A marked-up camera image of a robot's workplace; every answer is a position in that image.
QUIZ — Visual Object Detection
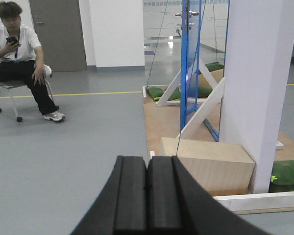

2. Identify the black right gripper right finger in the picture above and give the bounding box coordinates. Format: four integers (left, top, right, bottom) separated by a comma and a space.
147, 156, 267, 235

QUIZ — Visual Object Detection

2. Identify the wooden platform base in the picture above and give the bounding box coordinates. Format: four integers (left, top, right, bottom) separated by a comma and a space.
144, 97, 283, 214

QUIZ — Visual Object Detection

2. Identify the green sandbag beside brace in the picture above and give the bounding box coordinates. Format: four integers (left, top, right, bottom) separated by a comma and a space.
168, 87, 181, 101

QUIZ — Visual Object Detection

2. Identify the white diagonal brace near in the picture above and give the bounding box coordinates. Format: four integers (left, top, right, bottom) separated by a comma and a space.
176, 77, 225, 139

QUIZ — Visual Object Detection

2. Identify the white border rail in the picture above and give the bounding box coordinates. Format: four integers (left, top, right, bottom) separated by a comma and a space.
142, 86, 147, 99
213, 191, 294, 213

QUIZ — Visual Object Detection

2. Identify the white door frame post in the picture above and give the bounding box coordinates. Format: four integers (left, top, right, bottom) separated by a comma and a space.
220, 0, 294, 193

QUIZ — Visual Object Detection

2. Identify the green sandbag far left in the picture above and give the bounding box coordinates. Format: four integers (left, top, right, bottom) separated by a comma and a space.
147, 87, 164, 101

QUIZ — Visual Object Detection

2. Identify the silver door handle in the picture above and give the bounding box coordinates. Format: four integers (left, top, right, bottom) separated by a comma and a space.
174, 9, 199, 37

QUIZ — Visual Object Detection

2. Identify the black hanging cable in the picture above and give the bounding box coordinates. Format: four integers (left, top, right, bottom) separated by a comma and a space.
147, 0, 169, 86

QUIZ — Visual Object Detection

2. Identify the white diagonal brace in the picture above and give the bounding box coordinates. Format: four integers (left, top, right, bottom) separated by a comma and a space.
176, 77, 225, 139
156, 59, 224, 106

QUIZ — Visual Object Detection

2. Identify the light wooden box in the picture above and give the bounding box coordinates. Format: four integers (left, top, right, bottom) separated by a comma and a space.
160, 137, 255, 196

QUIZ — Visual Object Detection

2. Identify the white diagonal brace far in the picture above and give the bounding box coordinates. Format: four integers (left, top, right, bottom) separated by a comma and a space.
156, 59, 224, 106

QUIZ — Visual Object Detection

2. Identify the black smartphone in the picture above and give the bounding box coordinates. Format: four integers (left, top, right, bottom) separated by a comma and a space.
6, 37, 19, 45

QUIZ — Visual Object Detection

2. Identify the white border rail left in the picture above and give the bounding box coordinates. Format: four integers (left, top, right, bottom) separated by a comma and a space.
142, 86, 147, 99

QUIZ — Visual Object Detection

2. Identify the white border rail front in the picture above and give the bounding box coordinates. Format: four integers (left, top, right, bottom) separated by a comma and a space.
213, 191, 294, 213

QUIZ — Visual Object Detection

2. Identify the grey background door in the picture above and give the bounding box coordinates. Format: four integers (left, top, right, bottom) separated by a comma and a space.
29, 0, 87, 71

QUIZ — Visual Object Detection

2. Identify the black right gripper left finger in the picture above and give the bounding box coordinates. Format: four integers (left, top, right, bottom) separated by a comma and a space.
72, 156, 147, 235

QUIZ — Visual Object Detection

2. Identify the green sandbag right foreground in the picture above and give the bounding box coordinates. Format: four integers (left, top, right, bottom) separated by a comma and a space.
269, 160, 294, 193

